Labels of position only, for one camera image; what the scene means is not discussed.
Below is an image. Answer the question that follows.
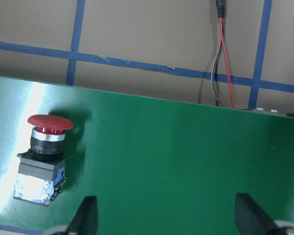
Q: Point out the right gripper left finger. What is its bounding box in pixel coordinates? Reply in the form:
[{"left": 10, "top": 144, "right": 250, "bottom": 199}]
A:
[{"left": 65, "top": 196, "right": 98, "bottom": 235}]

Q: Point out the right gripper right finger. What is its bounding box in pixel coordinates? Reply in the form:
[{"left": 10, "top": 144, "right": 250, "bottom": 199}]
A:
[{"left": 235, "top": 193, "right": 279, "bottom": 235}]

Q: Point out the red mushroom push button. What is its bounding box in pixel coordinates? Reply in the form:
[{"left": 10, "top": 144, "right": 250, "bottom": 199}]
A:
[{"left": 13, "top": 115, "right": 74, "bottom": 206}]

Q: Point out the green conveyor belt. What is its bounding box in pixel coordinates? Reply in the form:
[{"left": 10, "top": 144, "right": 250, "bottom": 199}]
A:
[{"left": 0, "top": 77, "right": 294, "bottom": 235}]

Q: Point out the red black power cable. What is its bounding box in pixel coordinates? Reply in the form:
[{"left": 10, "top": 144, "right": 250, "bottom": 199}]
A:
[{"left": 210, "top": 0, "right": 236, "bottom": 109}]

